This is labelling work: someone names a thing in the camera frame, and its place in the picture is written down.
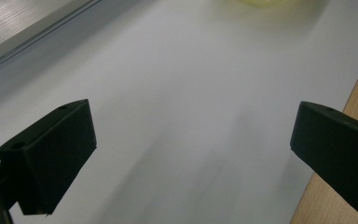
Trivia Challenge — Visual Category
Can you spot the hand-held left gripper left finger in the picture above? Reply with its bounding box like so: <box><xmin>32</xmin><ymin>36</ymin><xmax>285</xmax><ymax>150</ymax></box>
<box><xmin>0</xmin><ymin>98</ymin><xmax>98</xmax><ymax>217</ymax></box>

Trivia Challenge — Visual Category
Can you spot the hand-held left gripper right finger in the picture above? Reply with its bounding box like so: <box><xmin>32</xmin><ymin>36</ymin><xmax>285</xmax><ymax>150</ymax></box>
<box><xmin>289</xmin><ymin>100</ymin><xmax>358</xmax><ymax>217</ymax></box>

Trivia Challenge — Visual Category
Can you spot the yellow round plastic bowl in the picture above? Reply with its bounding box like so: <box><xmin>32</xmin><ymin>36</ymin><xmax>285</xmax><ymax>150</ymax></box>
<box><xmin>234</xmin><ymin>0</ymin><xmax>295</xmax><ymax>7</ymax></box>

